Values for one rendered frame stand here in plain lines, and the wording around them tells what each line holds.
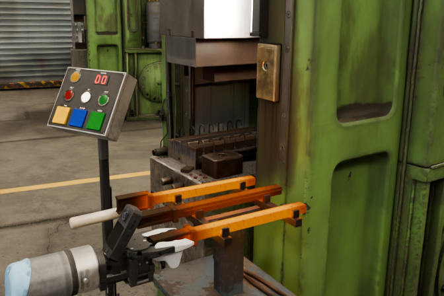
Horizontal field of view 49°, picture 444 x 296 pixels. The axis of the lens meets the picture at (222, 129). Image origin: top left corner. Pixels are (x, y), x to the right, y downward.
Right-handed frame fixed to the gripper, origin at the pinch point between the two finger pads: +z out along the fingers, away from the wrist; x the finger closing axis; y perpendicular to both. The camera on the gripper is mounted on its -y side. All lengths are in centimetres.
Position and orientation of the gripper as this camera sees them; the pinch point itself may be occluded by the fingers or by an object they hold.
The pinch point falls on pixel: (182, 234)
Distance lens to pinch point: 113.6
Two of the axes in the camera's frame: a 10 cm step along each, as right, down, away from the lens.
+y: -0.1, 9.7, 2.4
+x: 5.2, 2.1, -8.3
